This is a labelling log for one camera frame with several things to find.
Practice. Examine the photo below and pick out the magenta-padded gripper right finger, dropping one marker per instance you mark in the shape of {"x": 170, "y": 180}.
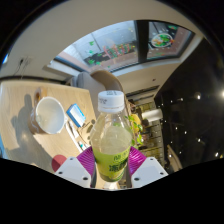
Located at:
{"x": 148, "y": 170}

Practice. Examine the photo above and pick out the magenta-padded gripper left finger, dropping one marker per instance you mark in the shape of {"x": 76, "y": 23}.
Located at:
{"x": 75, "y": 170}

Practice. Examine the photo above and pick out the clear green-label drink bottle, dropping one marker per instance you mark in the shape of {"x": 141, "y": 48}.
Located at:
{"x": 111, "y": 143}

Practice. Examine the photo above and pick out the flat round red coaster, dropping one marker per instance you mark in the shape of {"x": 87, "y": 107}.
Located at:
{"x": 58, "y": 161}

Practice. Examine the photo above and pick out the white pen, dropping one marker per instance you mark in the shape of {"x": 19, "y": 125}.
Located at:
{"x": 76, "y": 135}

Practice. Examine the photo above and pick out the green potted plant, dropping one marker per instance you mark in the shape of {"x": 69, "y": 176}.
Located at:
{"x": 136, "y": 128}

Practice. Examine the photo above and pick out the white round pillar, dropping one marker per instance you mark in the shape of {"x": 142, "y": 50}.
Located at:
{"x": 152, "y": 115}

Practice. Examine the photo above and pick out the flat blue box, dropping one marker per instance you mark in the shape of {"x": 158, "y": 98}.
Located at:
{"x": 76, "y": 115}

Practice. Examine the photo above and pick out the brown paper-look mug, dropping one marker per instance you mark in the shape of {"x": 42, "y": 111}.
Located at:
{"x": 50, "y": 115}

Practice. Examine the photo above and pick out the group of ceiling lights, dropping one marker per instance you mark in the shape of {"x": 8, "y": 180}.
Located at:
{"x": 198, "y": 96}

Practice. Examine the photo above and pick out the grey curved sofa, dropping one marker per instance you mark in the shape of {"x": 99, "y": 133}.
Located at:
{"x": 103, "y": 81}

